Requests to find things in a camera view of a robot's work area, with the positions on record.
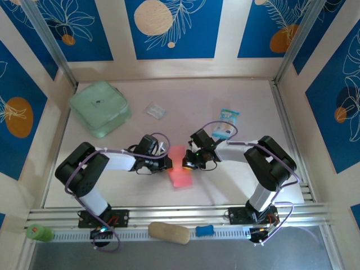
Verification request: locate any pink square paper sheet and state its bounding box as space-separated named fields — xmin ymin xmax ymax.
xmin=168 ymin=145 xmax=194 ymax=188

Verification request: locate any blue snack packet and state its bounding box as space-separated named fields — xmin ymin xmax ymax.
xmin=211 ymin=108 xmax=241 ymax=140

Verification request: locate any small clear plastic packet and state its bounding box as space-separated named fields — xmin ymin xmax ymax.
xmin=145 ymin=102 xmax=167 ymax=121

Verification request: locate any mint green zip pouch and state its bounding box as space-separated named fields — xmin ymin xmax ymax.
xmin=69 ymin=80 xmax=132 ymax=139

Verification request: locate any blue bone-shaped sponge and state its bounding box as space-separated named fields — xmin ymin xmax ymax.
xmin=195 ymin=224 xmax=214 ymax=237

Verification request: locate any black controller board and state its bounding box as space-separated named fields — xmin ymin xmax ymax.
xmin=89 ymin=227 xmax=115 ymax=248
xmin=249 ymin=227 xmax=272 ymax=245

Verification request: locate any green bottle with orange cap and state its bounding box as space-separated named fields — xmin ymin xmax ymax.
xmin=25 ymin=223 xmax=56 ymax=242

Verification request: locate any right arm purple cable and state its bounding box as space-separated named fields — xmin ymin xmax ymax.
xmin=201 ymin=120 xmax=301 ymax=247

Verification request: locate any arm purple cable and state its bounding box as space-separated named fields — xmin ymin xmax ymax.
xmin=201 ymin=120 xmax=301 ymax=247
xmin=64 ymin=132 xmax=172 ymax=253

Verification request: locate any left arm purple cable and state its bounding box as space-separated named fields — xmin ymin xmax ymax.
xmin=64 ymin=132 xmax=172 ymax=253

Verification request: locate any aluminium mounting rail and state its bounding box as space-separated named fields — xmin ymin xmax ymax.
xmin=26 ymin=202 xmax=335 ymax=227

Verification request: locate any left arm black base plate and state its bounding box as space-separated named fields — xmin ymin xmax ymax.
xmin=78 ymin=209 xmax=130 ymax=228

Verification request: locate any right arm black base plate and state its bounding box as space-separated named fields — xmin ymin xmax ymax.
xmin=228 ymin=206 xmax=279 ymax=226

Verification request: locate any slotted grey cable duct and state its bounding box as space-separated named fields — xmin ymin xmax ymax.
xmin=52 ymin=227 xmax=251 ymax=242

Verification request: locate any aluminium side rail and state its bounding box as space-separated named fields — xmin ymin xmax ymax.
xmin=269 ymin=80 xmax=315 ymax=203

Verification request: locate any aluminium frame post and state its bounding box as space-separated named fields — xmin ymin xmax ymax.
xmin=274 ymin=0 xmax=323 ymax=85
xmin=21 ymin=0 xmax=78 ymax=88

